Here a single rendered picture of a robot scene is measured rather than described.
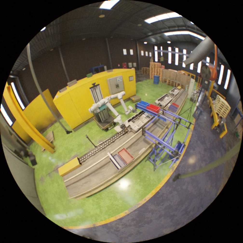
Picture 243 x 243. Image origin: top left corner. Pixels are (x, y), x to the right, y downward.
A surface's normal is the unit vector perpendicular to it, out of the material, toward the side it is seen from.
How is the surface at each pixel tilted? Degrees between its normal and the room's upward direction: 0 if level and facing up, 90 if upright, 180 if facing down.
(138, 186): 0
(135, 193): 0
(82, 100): 90
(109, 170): 0
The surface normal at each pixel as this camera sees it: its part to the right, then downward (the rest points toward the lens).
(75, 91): 0.62, 0.51
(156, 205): -0.12, -0.69
